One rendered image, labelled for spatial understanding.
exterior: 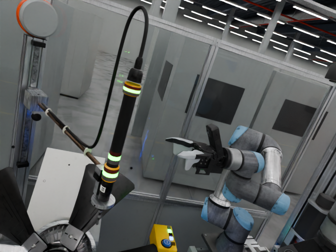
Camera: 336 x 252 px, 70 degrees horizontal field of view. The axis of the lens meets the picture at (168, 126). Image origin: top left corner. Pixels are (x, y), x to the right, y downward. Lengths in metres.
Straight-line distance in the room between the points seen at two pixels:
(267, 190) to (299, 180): 4.46
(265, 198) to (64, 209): 0.81
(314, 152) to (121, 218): 4.15
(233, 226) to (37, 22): 1.29
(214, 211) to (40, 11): 1.21
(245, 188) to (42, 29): 1.04
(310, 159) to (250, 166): 4.42
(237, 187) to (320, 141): 4.36
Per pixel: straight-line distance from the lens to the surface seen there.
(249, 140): 1.22
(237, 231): 1.35
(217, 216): 1.33
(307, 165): 5.30
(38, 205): 1.18
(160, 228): 1.34
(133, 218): 1.76
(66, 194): 1.17
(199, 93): 1.42
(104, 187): 0.73
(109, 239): 1.88
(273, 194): 0.93
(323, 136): 5.19
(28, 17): 1.21
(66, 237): 0.97
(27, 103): 1.21
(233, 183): 0.90
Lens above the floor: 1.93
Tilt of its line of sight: 17 degrees down
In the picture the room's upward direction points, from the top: 18 degrees clockwise
